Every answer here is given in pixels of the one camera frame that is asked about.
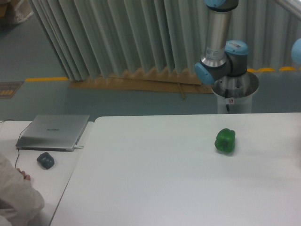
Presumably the person's bare hand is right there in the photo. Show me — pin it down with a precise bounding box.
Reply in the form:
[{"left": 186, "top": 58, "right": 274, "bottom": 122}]
[{"left": 16, "top": 168, "right": 31, "bottom": 181}]

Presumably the white sleeved forearm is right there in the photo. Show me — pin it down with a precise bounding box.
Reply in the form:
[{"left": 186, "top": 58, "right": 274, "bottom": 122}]
[{"left": 0, "top": 155, "right": 45, "bottom": 226}]

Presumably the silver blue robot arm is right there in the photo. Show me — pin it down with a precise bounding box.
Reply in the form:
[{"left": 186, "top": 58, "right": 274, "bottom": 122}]
[{"left": 194, "top": 0, "right": 301, "bottom": 85}]

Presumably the green bell pepper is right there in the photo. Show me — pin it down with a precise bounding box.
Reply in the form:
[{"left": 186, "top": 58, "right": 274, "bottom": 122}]
[{"left": 214, "top": 128, "right": 236, "bottom": 154}]

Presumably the black earbuds case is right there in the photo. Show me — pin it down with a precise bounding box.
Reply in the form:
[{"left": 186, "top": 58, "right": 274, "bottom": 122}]
[{"left": 37, "top": 152, "right": 55, "bottom": 170}]

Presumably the silver closed laptop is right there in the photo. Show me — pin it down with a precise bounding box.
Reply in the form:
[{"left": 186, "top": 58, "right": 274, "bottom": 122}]
[{"left": 16, "top": 114, "right": 89, "bottom": 152}]

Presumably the grey-green pleated curtain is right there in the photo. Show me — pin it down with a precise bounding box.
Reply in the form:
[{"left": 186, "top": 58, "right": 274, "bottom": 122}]
[{"left": 27, "top": 0, "right": 301, "bottom": 81}]

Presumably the brown cardboard floor sheet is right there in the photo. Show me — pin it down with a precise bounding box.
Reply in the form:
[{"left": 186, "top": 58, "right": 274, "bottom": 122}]
[{"left": 69, "top": 67, "right": 212, "bottom": 99}]

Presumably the black mouse cable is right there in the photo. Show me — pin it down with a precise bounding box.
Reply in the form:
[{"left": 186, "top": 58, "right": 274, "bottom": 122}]
[{"left": 0, "top": 120, "right": 32, "bottom": 169}]

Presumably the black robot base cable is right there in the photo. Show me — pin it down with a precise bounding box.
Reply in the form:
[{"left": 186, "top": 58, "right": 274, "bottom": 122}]
[{"left": 224, "top": 88, "right": 230, "bottom": 114}]

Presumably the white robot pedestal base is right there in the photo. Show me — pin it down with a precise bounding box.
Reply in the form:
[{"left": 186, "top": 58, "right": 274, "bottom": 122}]
[{"left": 212, "top": 72, "right": 259, "bottom": 114}]

